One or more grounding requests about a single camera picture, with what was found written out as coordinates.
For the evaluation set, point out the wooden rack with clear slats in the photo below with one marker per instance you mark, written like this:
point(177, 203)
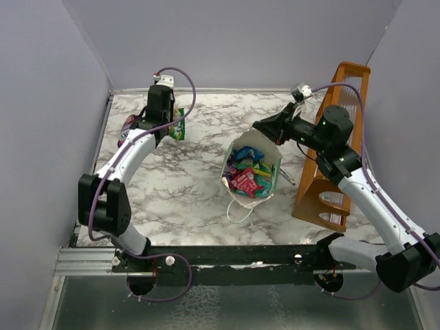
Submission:
point(319, 201)

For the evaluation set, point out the purple capped marker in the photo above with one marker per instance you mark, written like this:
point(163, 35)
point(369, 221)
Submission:
point(287, 176)

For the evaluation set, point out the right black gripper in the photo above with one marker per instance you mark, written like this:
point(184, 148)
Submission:
point(278, 126)

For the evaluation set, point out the green paper gift bag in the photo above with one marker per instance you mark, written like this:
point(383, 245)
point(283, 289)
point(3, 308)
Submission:
point(251, 149)

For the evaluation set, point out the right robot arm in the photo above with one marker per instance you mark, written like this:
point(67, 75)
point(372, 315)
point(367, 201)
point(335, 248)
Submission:
point(408, 253)

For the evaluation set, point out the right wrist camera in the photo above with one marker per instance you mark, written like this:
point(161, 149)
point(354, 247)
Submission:
point(301, 92)

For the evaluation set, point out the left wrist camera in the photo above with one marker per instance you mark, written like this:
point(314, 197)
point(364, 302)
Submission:
point(164, 80)

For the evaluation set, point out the red snack packet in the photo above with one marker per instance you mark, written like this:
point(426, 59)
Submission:
point(245, 183)

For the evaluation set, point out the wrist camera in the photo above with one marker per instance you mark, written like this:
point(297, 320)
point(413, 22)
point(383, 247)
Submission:
point(301, 92)
point(164, 80)

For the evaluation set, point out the purple Fox's candy bag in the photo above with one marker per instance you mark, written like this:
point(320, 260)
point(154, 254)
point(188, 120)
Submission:
point(126, 127)

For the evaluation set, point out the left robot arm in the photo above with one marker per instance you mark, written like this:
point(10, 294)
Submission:
point(103, 203)

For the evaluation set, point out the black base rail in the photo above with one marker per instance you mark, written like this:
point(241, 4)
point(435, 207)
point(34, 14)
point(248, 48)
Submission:
point(229, 265)

